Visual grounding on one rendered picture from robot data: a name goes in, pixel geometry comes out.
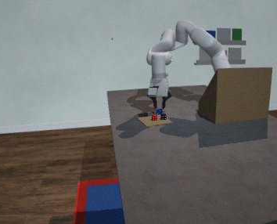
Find red die with white pips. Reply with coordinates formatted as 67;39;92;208
152;114;157;121

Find black die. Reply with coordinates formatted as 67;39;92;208
160;114;167;120

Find tan flat mat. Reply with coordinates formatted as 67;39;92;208
138;115;173;127

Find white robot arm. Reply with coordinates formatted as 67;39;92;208
146;20;231;78

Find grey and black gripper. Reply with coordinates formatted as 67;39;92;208
150;78;171;109

